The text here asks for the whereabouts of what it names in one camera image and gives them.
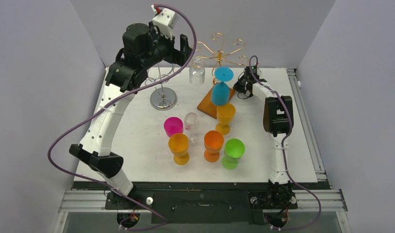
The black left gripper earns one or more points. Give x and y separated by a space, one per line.
180 57

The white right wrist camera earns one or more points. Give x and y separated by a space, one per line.
254 70

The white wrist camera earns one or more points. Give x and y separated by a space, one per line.
254 70
165 20

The pink plastic wine glass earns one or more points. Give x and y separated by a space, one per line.
173 125

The clear patterned wine glass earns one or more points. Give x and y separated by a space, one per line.
197 72

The orange plastic wine glass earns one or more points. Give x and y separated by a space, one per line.
213 143

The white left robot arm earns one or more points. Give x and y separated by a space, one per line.
144 45

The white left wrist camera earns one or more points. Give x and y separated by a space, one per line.
165 20

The yellow wine glass in front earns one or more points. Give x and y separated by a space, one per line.
178 145

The yellow wine glass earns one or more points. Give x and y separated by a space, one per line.
224 114
178 145

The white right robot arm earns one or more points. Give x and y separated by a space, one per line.
277 121

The blue plastic wine glass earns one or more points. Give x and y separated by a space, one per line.
220 92

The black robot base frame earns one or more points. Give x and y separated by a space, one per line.
154 204

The silver wire glass rack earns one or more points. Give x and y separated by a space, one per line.
162 98

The yellow wine glass at back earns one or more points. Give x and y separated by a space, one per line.
224 114

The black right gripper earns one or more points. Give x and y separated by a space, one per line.
244 81

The gold wire glass rack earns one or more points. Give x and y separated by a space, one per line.
206 106

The clear small wine glass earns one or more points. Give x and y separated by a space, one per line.
191 125

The green plastic wine glass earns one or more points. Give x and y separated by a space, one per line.
234 149

